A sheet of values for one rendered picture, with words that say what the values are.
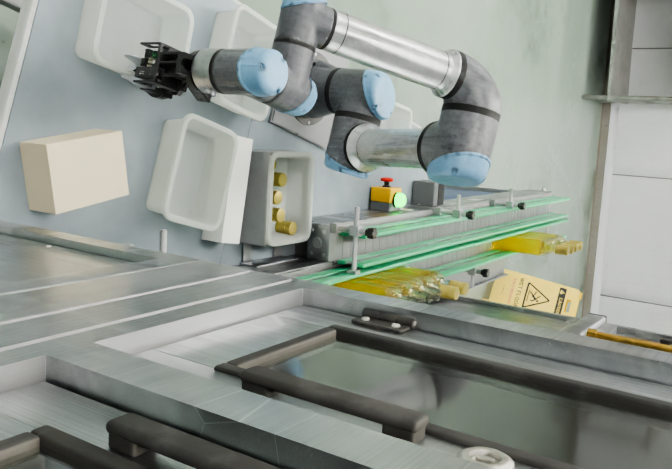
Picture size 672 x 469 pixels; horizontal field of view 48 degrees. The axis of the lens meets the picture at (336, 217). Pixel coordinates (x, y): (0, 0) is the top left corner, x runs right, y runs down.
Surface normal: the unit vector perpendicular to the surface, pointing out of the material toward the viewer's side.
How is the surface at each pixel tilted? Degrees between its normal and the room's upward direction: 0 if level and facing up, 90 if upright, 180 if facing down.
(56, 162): 0
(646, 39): 90
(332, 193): 0
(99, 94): 0
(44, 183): 90
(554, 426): 90
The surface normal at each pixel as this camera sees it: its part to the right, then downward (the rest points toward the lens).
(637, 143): -0.55, 0.07
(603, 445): 0.05, -0.99
